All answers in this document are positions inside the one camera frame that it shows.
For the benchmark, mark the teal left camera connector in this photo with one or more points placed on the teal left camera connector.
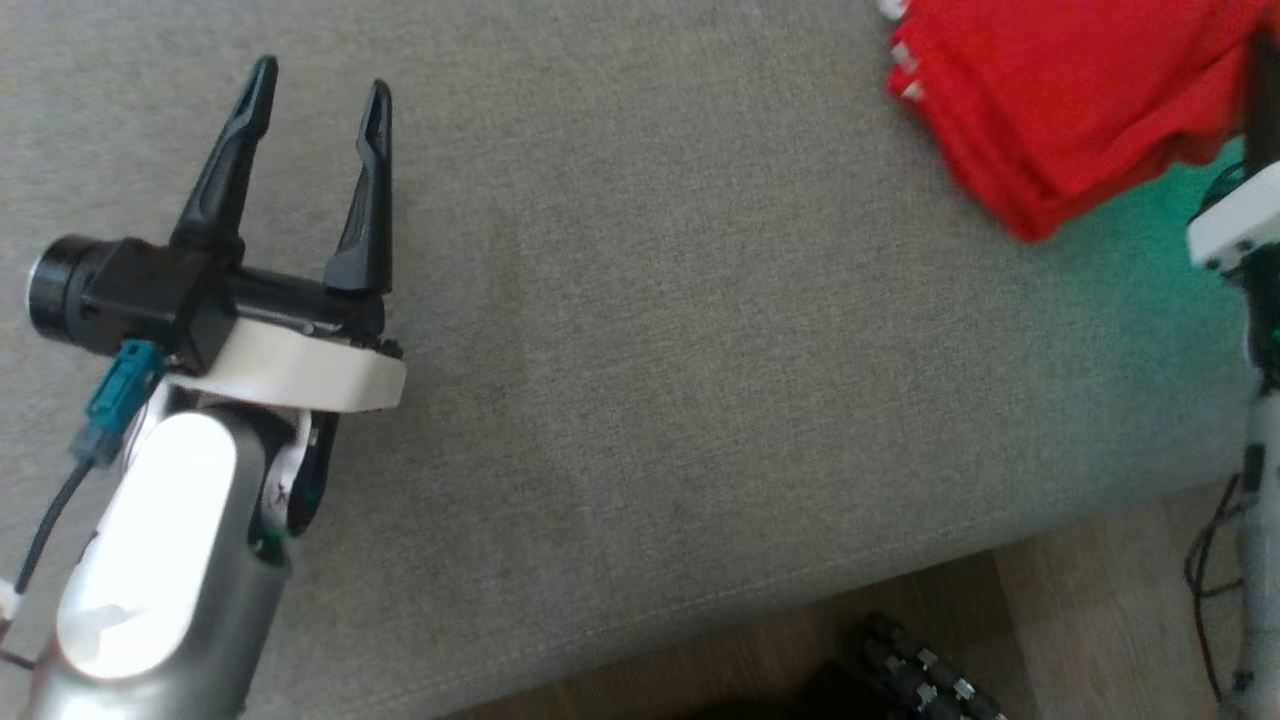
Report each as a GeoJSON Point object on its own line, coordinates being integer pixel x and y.
{"type": "Point", "coordinates": [115, 400]}

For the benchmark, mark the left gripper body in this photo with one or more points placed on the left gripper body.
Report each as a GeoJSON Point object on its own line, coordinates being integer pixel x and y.
{"type": "Point", "coordinates": [300, 365]}

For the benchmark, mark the large grey sofa chaise cushion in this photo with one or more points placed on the large grey sofa chaise cushion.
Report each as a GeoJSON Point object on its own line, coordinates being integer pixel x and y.
{"type": "Point", "coordinates": [650, 350]}

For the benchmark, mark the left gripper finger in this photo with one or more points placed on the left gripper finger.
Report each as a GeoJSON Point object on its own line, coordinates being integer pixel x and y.
{"type": "Point", "coordinates": [368, 220]}
{"type": "Point", "coordinates": [225, 180]}

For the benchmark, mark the red garment with white trim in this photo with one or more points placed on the red garment with white trim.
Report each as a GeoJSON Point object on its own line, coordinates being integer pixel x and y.
{"type": "Point", "coordinates": [1060, 100]}

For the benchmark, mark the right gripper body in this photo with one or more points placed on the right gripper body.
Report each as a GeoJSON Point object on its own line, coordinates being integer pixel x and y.
{"type": "Point", "coordinates": [1240, 225]}

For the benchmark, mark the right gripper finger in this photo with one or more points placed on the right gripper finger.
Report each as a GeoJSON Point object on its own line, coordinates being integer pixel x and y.
{"type": "Point", "coordinates": [1265, 100]}

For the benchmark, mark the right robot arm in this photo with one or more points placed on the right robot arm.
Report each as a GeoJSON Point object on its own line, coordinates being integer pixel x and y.
{"type": "Point", "coordinates": [1265, 480]}

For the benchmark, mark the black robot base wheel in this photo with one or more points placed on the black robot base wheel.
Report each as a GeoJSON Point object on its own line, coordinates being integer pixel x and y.
{"type": "Point", "coordinates": [920, 680]}

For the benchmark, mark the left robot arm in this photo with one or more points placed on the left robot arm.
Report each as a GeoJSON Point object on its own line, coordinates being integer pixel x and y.
{"type": "Point", "coordinates": [160, 560]}

